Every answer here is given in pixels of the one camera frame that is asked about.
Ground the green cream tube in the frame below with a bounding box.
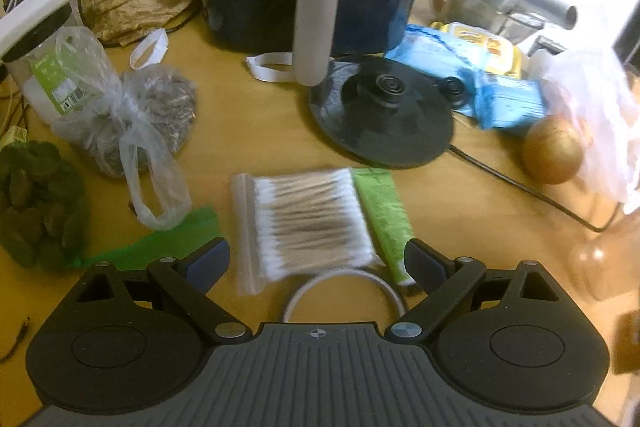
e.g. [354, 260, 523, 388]
[350, 167, 414, 287]

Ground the dark tape roll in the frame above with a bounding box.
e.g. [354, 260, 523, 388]
[282, 268, 407, 329]

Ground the bag of cotton swabs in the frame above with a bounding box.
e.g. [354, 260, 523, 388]
[231, 168, 381, 295]

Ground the shaker bottle grey lid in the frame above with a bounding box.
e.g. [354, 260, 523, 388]
[570, 208, 639, 301]

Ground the clear bag of seeds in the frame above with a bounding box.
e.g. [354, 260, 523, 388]
[52, 27, 196, 231]

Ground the yellow onion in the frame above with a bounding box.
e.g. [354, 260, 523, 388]
[522, 115, 585, 185]

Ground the black kettle base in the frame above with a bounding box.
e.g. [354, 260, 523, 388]
[309, 55, 454, 169]

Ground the blue wipes packet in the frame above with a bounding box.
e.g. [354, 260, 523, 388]
[385, 25, 546, 134]

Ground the yellow snack packet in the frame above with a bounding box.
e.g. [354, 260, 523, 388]
[431, 22, 522, 79]

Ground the white ribbon loop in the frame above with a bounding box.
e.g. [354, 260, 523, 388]
[245, 52, 295, 83]

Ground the white plastic bag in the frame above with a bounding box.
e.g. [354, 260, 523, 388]
[528, 44, 639, 204]

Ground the white tub green label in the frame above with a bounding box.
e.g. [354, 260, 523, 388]
[2, 3, 87, 126]

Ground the crumpled brown paper bag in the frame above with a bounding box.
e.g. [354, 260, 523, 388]
[78, 0, 200, 46]

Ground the white power bank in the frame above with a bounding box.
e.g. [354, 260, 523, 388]
[0, 0, 72, 56]

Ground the kettle base power cord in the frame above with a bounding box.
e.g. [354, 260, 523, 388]
[447, 144, 625, 234]

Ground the black audio cable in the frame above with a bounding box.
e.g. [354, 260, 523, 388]
[0, 315, 33, 364]

